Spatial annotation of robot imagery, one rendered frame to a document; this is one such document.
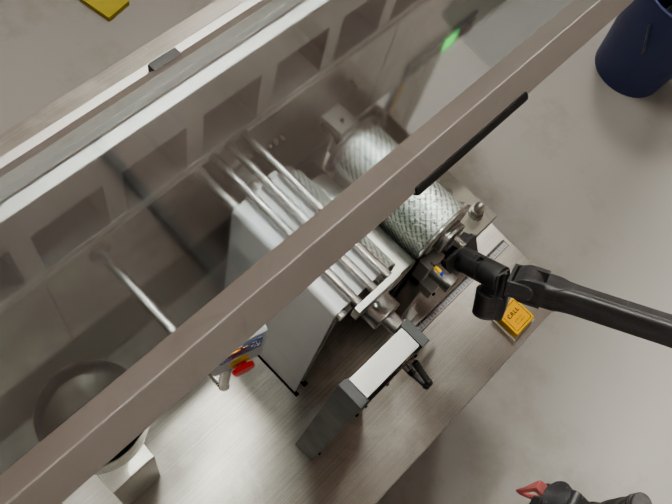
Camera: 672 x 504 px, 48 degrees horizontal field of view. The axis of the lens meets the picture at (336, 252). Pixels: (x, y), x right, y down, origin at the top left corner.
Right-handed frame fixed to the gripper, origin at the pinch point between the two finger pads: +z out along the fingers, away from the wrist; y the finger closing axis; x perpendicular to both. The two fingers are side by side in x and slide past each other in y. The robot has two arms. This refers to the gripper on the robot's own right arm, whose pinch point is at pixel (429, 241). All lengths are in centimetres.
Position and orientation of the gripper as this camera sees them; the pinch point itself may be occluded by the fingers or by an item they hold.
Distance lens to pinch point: 169.7
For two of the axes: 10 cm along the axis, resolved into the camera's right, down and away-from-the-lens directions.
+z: -6.9, -4.0, 6.0
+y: 7.0, -6.0, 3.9
